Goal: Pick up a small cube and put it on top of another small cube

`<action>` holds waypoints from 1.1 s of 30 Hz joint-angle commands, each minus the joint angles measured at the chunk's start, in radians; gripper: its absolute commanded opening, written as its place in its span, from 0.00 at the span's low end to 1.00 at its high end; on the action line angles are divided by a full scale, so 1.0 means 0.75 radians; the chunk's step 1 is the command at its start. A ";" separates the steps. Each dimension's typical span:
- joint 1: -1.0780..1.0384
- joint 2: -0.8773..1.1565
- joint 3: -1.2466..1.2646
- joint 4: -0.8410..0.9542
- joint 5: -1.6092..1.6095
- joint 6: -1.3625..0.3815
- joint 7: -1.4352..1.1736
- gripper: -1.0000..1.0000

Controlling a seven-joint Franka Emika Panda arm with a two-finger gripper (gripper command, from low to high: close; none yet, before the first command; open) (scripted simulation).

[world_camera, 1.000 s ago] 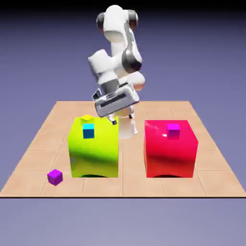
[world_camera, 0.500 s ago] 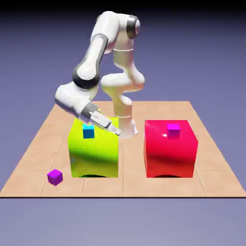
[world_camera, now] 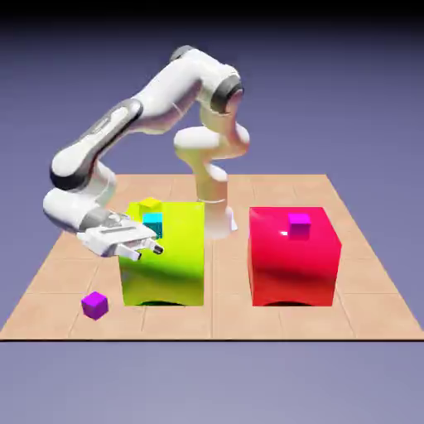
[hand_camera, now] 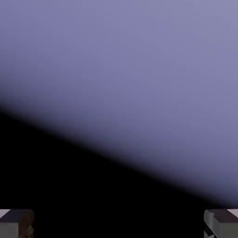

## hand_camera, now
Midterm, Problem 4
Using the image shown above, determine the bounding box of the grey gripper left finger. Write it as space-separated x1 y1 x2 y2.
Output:
0 209 35 238

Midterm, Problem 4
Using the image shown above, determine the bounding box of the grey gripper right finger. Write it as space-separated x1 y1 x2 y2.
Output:
203 208 238 238

